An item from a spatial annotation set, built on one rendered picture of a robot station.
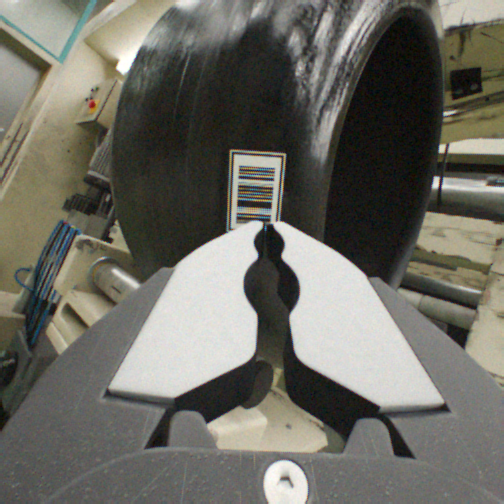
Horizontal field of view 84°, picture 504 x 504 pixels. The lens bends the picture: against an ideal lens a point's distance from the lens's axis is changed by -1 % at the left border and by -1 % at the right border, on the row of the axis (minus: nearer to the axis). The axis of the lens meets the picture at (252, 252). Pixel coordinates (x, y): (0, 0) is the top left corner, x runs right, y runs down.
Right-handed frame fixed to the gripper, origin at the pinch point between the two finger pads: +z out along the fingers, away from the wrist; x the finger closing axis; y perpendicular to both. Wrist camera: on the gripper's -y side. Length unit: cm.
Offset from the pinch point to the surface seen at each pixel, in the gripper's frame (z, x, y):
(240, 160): 10.3, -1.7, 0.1
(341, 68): 15.8, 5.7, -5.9
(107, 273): 23.8, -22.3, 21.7
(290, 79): 13.1, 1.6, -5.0
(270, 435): 8.2, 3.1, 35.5
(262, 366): 5.4, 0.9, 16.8
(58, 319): 19.2, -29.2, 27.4
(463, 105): 66, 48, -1
